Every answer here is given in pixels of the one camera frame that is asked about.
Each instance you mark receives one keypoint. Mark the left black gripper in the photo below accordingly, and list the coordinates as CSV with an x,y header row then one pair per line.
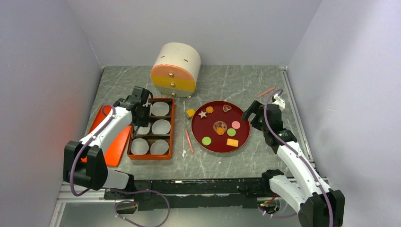
x,y
143,122

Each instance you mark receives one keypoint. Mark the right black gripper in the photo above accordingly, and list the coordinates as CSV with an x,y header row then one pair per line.
x,y
257,108

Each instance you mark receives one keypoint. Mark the pink round cookie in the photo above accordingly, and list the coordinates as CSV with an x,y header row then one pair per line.
x,y
236,125

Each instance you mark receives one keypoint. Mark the green round cookie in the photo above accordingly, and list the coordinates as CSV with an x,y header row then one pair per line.
x,y
206,141
231,132

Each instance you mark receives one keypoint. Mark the orange chip cookie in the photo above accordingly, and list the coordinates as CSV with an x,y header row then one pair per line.
x,y
220,131

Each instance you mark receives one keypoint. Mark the dark red round plate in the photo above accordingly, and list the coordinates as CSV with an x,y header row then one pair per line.
x,y
207,126

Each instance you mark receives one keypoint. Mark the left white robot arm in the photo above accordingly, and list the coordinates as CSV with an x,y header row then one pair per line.
x,y
84,165

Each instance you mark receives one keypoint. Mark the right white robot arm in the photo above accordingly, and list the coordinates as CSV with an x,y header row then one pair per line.
x,y
316,204

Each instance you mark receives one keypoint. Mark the white paper cup top-right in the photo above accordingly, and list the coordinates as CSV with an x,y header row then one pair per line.
x,y
160,109

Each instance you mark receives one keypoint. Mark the white paper cup middle-right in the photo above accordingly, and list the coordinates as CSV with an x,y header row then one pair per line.
x,y
161,127

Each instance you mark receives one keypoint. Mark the yellow rectangular biscuit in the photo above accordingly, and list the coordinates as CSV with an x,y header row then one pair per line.
x,y
232,143

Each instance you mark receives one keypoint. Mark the orange cookie box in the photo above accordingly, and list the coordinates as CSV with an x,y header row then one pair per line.
x,y
151,138

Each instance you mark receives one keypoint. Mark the white paper cup bottom-left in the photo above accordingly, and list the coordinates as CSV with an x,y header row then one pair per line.
x,y
139,146

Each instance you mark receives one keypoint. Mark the brown heart cookie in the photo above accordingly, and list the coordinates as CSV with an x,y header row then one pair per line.
x,y
226,108

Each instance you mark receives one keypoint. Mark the orange pen far right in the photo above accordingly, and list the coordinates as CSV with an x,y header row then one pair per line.
x,y
266,92

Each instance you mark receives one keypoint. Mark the white paper cup bottom-right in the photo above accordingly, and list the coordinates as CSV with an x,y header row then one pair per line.
x,y
159,147

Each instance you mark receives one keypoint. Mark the yellow sponge cube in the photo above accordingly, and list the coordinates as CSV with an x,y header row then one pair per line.
x,y
190,113

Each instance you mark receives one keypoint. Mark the orange box lid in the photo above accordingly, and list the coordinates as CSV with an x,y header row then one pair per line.
x,y
117,147

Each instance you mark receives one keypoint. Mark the orange pen near box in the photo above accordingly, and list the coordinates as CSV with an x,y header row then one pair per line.
x,y
189,140

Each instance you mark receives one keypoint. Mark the orange swirl cookie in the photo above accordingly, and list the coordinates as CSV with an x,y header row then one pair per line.
x,y
209,109

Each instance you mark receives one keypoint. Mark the round mini drawer cabinet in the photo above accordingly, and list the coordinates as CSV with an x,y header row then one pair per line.
x,y
176,69

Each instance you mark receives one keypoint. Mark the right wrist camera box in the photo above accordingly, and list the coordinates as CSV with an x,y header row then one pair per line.
x,y
277,100

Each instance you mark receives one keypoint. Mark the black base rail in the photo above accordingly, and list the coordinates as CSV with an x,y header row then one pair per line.
x,y
196,193

